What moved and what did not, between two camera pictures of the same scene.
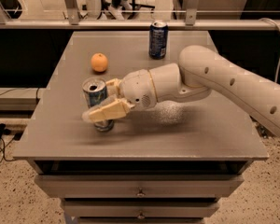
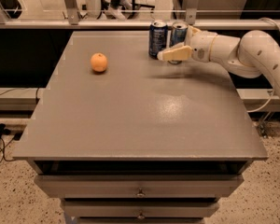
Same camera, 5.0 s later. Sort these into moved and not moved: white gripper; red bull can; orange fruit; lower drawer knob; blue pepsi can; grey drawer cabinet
Moved: red bull can; white gripper
Not moved: orange fruit; lower drawer knob; blue pepsi can; grey drawer cabinet
